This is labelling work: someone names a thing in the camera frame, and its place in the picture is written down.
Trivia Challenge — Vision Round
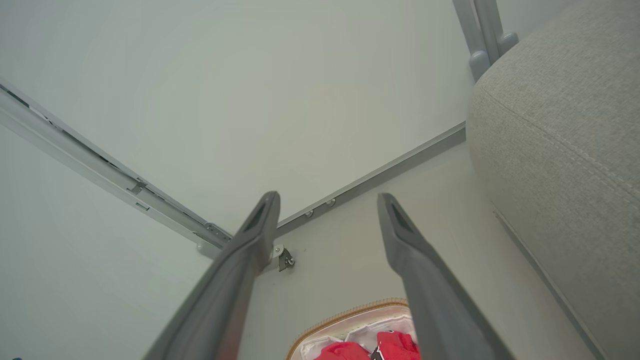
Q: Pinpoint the grey fabric sofa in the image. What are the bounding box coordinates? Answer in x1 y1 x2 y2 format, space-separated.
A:
466 0 640 360

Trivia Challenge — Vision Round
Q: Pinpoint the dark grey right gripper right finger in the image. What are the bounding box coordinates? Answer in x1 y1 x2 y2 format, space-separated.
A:
377 193 516 360

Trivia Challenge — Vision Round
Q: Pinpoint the white laundry basket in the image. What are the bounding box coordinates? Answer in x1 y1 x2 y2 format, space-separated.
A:
286 298 418 360

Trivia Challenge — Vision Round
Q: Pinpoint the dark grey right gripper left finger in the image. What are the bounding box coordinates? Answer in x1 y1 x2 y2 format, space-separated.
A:
142 191 281 360

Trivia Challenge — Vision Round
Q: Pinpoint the grey partition bottom rail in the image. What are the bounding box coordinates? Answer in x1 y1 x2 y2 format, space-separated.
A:
274 122 467 239

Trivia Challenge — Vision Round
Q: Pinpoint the red and white garment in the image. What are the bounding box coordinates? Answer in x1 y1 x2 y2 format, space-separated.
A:
314 331 422 360

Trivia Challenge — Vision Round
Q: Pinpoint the grey partition support foot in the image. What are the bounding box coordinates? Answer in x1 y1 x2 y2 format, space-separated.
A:
197 241 288 273

